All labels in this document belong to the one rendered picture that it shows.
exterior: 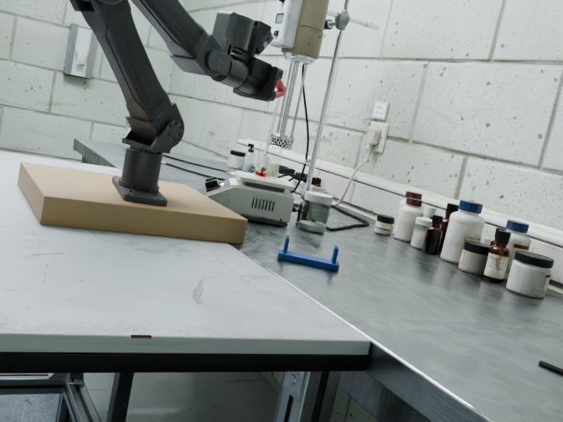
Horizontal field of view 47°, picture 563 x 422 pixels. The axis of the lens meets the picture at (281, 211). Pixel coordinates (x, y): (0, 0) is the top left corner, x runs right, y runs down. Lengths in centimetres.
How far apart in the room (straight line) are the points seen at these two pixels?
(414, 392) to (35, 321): 37
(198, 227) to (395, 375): 47
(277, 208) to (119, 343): 77
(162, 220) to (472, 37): 98
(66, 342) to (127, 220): 45
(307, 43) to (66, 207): 94
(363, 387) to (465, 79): 105
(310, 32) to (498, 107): 52
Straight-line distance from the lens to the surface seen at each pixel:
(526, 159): 152
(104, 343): 61
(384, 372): 73
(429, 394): 68
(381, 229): 155
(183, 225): 105
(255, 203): 133
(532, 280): 123
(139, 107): 111
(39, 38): 363
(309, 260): 104
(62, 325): 62
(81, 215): 101
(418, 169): 177
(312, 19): 176
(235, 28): 124
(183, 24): 114
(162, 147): 112
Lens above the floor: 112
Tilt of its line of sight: 8 degrees down
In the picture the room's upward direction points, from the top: 12 degrees clockwise
